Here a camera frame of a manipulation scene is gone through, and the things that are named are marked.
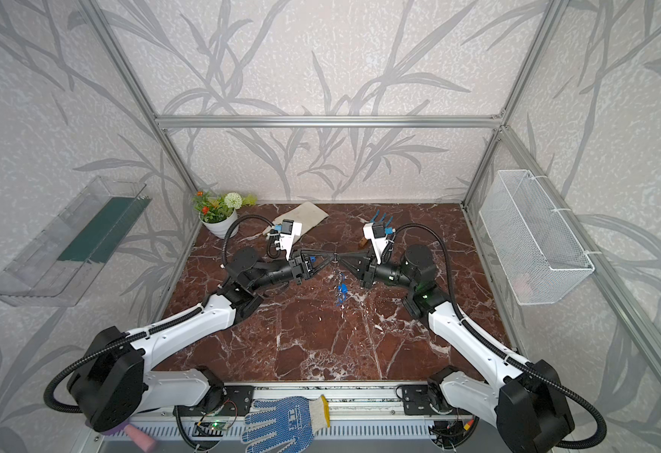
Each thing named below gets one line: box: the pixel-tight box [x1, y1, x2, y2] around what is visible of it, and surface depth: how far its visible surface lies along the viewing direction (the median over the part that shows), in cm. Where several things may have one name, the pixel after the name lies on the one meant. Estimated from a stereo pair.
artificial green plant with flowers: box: [192, 190, 258, 224], surface depth 104 cm
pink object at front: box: [123, 424, 157, 453], surface depth 68 cm
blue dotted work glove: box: [241, 394, 332, 453], surface depth 72 cm
